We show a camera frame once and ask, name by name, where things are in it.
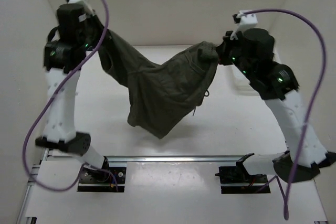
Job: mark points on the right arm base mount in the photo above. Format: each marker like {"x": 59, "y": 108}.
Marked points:
{"x": 236, "y": 180}

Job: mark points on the aluminium front rail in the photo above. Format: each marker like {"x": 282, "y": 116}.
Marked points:
{"x": 184, "y": 158}

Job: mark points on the white plastic basket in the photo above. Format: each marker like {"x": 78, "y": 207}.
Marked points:
{"x": 241, "y": 83}

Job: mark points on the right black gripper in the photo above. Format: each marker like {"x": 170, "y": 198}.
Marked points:
{"x": 222, "y": 49}

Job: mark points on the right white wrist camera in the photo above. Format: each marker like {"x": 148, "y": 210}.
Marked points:
{"x": 243, "y": 22}

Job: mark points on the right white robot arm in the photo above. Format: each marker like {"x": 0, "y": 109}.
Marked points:
{"x": 278, "y": 87}

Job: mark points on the olive green shorts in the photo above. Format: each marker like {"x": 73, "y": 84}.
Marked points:
{"x": 159, "y": 95}

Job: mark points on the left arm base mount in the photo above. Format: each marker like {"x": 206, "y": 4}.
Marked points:
{"x": 94, "y": 181}

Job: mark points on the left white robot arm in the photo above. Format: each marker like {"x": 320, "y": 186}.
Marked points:
{"x": 64, "y": 52}

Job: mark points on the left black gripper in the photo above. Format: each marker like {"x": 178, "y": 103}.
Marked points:
{"x": 93, "y": 19}

